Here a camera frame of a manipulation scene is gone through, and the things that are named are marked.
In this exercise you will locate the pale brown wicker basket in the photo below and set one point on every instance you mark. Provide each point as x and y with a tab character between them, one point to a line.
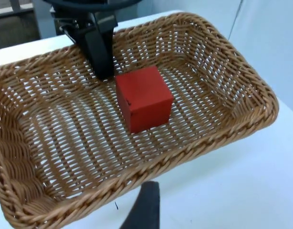
65	133

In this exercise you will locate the red cube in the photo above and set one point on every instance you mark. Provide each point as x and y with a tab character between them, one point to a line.
146	102

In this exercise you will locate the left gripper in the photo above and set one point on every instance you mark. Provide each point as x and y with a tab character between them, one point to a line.
102	20

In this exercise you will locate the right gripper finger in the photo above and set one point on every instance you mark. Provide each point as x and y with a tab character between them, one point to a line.
147	207

